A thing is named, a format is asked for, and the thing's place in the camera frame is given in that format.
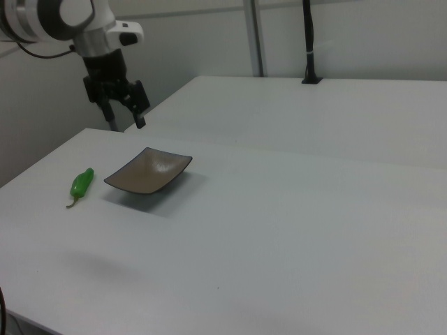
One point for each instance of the square brown ceramic plate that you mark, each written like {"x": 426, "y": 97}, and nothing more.
{"x": 146, "y": 172}

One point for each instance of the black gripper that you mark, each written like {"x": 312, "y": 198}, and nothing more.
{"x": 104, "y": 75}

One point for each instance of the black pole with base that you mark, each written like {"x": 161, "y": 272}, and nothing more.
{"x": 309, "y": 38}

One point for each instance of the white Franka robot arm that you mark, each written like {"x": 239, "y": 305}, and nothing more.
{"x": 82, "y": 14}

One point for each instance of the grey corner wall post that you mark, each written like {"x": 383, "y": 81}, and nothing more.
{"x": 112, "y": 125}

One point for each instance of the grey vertical partition post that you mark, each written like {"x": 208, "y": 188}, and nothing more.
{"x": 254, "y": 38}

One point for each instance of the green chili pepper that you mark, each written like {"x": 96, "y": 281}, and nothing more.
{"x": 82, "y": 182}

